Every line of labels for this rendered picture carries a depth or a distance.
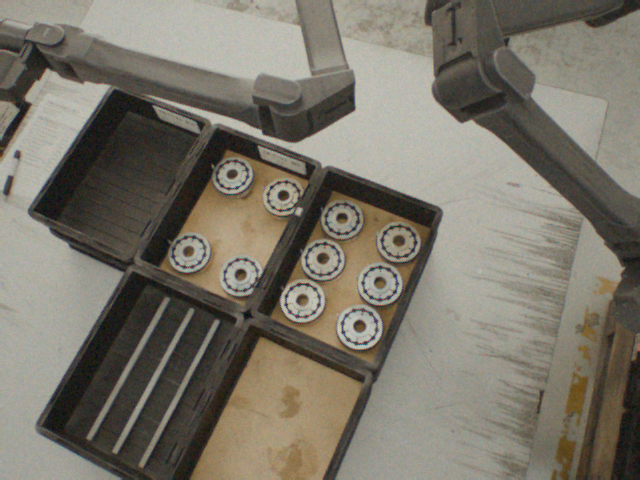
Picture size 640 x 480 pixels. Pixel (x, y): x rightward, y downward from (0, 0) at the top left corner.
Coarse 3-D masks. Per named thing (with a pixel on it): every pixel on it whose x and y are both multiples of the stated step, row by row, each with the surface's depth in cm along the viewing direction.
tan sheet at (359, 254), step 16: (336, 192) 154; (368, 208) 152; (320, 224) 152; (368, 224) 151; (384, 224) 150; (416, 224) 150; (368, 240) 149; (352, 256) 148; (368, 256) 148; (352, 272) 147; (400, 272) 146; (336, 288) 145; (352, 288) 145; (304, 304) 145; (336, 304) 144; (352, 304) 144; (288, 320) 143; (320, 320) 143; (336, 320) 143; (384, 320) 142; (320, 336) 142; (336, 336) 141; (352, 352) 140; (368, 352) 139
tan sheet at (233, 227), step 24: (264, 168) 158; (216, 192) 157; (192, 216) 155; (216, 216) 154; (240, 216) 154; (264, 216) 153; (216, 240) 152; (240, 240) 151; (264, 240) 151; (168, 264) 150; (216, 264) 150; (264, 264) 149; (216, 288) 147
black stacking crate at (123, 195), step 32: (128, 96) 159; (96, 128) 158; (128, 128) 166; (160, 128) 165; (96, 160) 163; (128, 160) 162; (160, 160) 161; (64, 192) 156; (96, 192) 159; (128, 192) 159; (160, 192) 158; (64, 224) 156; (96, 224) 156; (128, 224) 155
